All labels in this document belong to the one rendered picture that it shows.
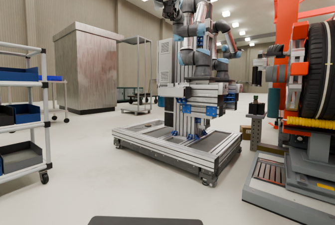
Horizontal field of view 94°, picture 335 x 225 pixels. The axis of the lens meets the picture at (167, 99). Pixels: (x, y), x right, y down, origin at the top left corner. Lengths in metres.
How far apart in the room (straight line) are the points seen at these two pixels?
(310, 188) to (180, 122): 1.04
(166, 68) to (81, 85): 3.04
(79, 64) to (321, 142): 4.32
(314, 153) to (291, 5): 1.31
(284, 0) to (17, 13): 9.18
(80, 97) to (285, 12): 4.09
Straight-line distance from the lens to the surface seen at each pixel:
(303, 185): 1.37
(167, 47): 1.69
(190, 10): 1.45
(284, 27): 1.99
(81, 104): 4.41
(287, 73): 1.45
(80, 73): 4.40
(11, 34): 9.33
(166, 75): 1.66
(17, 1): 9.75
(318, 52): 1.23
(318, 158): 1.57
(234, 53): 2.03
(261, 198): 1.27
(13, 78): 1.45
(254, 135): 2.12
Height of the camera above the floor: 0.74
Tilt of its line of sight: 5 degrees down
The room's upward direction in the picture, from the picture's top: 1 degrees clockwise
